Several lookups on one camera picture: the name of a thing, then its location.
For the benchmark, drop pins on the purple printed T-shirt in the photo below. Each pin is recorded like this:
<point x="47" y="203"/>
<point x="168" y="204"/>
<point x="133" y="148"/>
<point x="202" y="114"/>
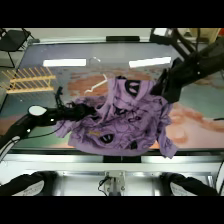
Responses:
<point x="130" y="123"/>

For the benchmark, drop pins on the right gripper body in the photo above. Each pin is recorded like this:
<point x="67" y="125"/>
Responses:
<point x="170" y="81"/>

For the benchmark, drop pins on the silver frame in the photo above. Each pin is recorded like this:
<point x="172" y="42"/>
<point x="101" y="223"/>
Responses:
<point x="80" y="166"/>

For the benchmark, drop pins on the white clothes hanger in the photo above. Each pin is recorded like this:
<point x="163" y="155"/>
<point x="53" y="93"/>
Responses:
<point x="96" y="86"/>

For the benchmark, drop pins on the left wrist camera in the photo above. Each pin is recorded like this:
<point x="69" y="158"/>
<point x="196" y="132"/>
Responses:
<point x="59" y="98"/>

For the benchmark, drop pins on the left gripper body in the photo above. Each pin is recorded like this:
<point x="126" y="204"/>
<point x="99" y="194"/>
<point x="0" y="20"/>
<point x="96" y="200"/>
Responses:
<point x="80" y="111"/>

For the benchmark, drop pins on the black chair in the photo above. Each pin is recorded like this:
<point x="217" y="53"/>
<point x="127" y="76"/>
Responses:
<point x="13" y="39"/>

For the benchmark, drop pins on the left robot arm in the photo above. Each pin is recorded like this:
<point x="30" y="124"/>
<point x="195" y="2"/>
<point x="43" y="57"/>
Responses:
<point x="23" y="124"/>

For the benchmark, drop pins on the yellow wooden slatted rack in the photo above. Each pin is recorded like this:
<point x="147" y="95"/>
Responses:
<point x="30" y="80"/>

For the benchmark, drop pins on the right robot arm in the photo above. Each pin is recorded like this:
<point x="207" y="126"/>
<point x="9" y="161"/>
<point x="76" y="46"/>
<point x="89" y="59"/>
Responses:
<point x="203" y="61"/>

